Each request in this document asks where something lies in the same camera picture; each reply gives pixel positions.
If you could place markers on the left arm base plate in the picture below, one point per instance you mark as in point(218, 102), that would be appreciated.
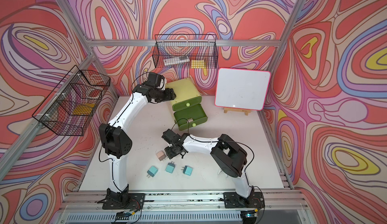
point(127, 201)

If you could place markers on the grey box in back basket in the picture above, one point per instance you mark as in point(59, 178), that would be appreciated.
point(176, 60)

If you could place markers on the yellow item in left basket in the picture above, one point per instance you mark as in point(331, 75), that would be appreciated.
point(83, 109)

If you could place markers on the wooden easel stand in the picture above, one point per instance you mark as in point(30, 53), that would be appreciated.
point(246, 112)

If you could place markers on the black wire basket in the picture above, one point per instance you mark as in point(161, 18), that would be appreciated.
point(194, 46)
point(78, 86)

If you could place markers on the teal plug two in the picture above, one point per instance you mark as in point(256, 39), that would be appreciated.
point(170, 167)

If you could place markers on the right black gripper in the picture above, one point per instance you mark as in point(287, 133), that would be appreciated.
point(169, 153)

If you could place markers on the pink plug one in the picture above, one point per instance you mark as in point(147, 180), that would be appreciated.
point(161, 155)

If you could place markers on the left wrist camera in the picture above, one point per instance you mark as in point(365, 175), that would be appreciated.
point(155, 80)

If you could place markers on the left black wire basket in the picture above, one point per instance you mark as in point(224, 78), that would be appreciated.
point(78, 86)

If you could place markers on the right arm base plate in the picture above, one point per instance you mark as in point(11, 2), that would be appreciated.
point(233, 200)

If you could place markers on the yellow green drawer cabinet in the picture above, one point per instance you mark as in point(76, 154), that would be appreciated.
point(186, 94)

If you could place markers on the back black wire basket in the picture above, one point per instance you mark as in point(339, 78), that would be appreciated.
point(194, 46)

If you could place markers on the teal plug one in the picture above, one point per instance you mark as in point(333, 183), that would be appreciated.
point(152, 171)

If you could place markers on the yellow sponge in back basket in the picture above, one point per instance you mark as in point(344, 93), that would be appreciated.
point(197, 64)

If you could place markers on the pink framed whiteboard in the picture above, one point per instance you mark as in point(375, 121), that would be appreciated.
point(242, 88)

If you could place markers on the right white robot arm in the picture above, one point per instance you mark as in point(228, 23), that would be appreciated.
point(228, 155)

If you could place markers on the teal plug three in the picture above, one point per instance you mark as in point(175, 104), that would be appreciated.
point(187, 170)

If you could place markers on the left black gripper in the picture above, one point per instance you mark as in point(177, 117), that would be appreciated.
point(169, 94)

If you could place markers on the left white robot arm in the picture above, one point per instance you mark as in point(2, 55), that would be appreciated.
point(114, 135)

